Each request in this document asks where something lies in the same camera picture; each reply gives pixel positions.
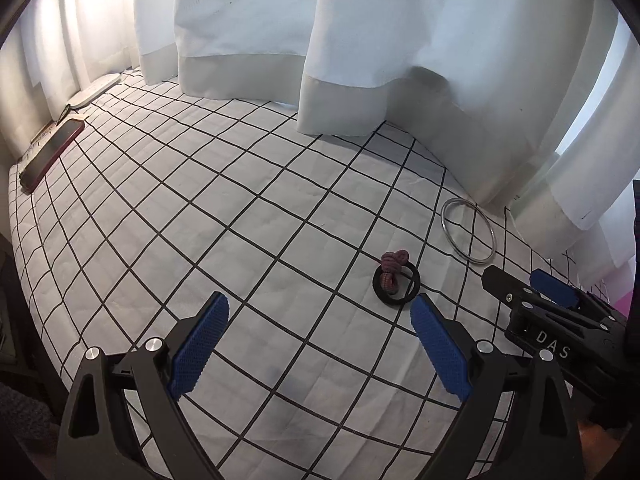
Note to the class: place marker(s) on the white curtain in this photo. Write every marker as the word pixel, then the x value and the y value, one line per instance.
pixel 590 170
pixel 225 20
pixel 425 50

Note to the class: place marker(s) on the pink plastic container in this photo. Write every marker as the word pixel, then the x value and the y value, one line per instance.
pixel 625 304

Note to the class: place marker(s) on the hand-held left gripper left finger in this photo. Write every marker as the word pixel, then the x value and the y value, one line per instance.
pixel 200 347

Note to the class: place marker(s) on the white power strip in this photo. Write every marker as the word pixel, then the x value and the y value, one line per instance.
pixel 95 90

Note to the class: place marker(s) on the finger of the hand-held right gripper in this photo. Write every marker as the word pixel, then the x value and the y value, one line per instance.
pixel 552 285
pixel 510 287

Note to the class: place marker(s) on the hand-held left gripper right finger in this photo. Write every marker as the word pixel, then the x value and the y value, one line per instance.
pixel 440 350

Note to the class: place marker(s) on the plain silver bangle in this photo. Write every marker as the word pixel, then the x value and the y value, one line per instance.
pixel 450 237

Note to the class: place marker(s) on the white checked bed sheet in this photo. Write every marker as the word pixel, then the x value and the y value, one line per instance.
pixel 225 220

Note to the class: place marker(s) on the red phone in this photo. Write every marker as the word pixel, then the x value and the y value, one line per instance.
pixel 52 155

